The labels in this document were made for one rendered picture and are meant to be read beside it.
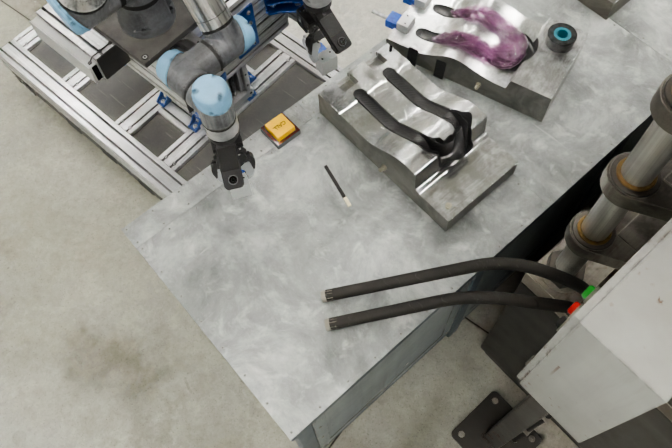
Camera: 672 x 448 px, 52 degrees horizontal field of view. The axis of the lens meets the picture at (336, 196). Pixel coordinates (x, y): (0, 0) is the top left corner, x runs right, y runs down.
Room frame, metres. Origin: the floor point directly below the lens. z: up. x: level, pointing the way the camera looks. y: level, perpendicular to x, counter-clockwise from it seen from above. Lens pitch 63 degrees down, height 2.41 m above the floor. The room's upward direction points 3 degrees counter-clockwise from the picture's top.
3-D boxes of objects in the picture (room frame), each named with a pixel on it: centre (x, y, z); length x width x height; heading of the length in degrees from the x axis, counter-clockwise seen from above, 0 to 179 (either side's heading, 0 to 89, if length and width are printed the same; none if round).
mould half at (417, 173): (0.99, -0.22, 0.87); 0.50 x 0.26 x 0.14; 38
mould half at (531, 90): (1.28, -0.45, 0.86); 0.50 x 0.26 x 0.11; 56
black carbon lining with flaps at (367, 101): (1.01, -0.22, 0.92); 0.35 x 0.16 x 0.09; 38
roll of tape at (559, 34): (1.22, -0.64, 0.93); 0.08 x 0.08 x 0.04
